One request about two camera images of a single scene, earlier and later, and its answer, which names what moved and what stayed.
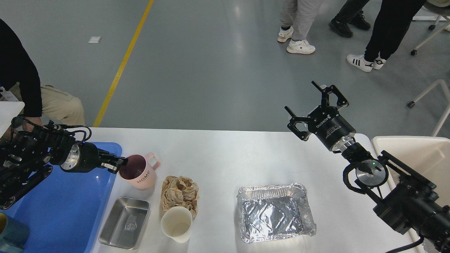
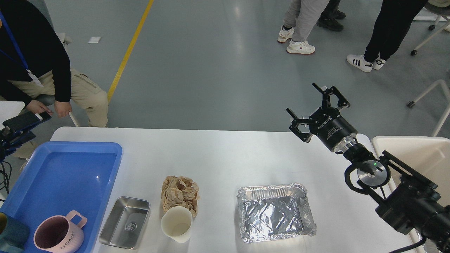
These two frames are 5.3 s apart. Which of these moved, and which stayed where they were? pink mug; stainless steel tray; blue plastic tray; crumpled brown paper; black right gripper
Moved: pink mug
Stayed: crumpled brown paper; blue plastic tray; black right gripper; stainless steel tray
